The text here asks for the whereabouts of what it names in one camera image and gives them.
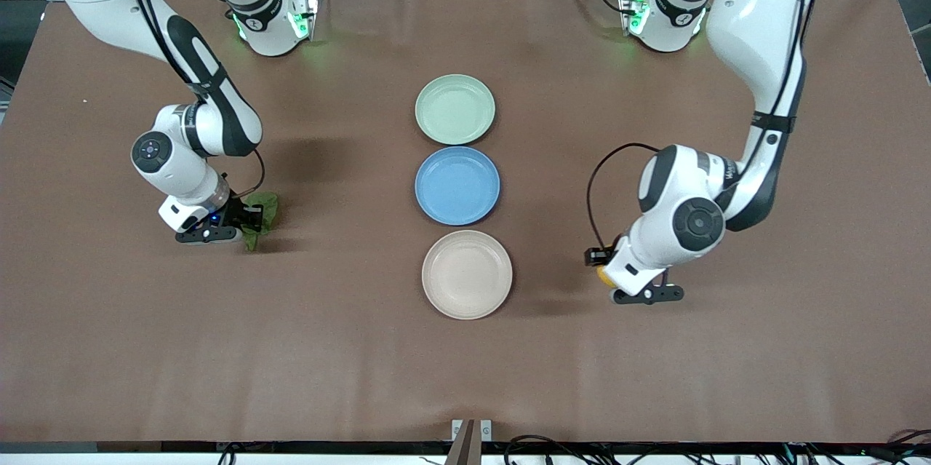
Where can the green lettuce leaf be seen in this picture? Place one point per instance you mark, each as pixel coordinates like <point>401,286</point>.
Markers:
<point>266,209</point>

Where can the yellow lemon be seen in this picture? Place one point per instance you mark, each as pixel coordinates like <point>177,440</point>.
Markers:
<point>604,275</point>

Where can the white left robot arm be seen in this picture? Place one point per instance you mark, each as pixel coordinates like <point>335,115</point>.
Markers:
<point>756,14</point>

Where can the beige round plate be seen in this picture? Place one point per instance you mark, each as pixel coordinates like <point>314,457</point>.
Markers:
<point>467,275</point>

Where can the blue round plate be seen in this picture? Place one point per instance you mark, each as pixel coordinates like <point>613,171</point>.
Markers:
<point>457,185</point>

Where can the light green round plate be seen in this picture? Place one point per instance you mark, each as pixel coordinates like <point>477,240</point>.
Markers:
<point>455,109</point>

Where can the metal table edge bracket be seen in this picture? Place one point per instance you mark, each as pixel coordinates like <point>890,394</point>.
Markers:
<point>484,430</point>

